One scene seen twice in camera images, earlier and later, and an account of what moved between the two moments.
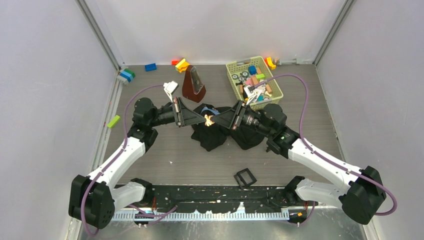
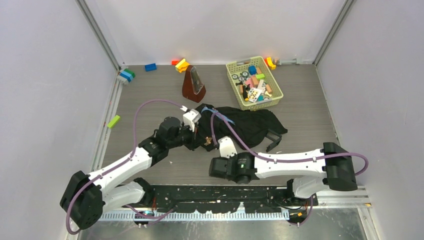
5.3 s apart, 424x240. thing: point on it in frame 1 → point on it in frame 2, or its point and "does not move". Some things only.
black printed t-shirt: (214, 136) does not move
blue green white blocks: (126, 76) does not move
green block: (112, 123) does not move
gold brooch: (208, 122) → (209, 140)
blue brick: (151, 67) does not move
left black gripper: (185, 116) → (191, 145)
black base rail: (224, 198) does not move
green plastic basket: (253, 82) does not move
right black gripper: (236, 113) → (234, 157)
